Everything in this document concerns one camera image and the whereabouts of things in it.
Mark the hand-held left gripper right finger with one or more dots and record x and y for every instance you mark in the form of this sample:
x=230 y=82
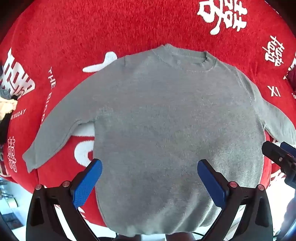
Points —
x=211 y=185

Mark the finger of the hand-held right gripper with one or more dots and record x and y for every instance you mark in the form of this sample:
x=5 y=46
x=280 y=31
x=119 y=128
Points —
x=275 y=154
x=289 y=148

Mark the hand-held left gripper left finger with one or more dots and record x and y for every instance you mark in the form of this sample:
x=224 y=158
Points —
x=86 y=185

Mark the grey sweater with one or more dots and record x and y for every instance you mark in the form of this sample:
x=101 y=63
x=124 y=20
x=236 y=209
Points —
x=161 y=115

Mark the person's right forearm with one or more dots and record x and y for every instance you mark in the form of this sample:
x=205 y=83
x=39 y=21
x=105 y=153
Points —
x=290 y=215

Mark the dark red garment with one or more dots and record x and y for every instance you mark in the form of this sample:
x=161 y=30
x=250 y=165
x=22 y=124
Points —
x=291 y=74

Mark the cream cloth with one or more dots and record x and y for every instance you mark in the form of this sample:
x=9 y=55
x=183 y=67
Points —
x=5 y=109

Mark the grey-blue cloth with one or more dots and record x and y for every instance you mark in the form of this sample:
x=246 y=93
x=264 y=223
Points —
x=4 y=93

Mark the red printed blanket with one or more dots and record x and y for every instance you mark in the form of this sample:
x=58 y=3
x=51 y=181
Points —
x=92 y=34

